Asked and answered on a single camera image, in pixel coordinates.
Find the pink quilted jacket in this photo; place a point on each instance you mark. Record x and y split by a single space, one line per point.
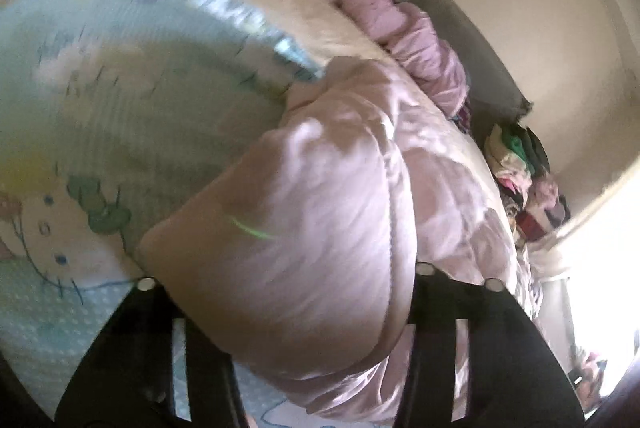
310 218

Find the light blue printed blanket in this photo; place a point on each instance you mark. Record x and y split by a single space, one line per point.
125 108

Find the grey headboard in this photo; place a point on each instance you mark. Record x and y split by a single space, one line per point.
450 33

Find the striped colourful cloth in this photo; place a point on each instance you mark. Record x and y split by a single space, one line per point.
462 116

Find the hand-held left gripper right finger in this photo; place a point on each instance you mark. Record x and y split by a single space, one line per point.
460 308

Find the pink crumpled blanket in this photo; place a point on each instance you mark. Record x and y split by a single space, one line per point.
380 8

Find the pile of colourful clothes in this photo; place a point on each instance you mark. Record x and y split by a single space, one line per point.
520 168

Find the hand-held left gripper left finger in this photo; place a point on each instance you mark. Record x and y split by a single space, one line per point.
150 313

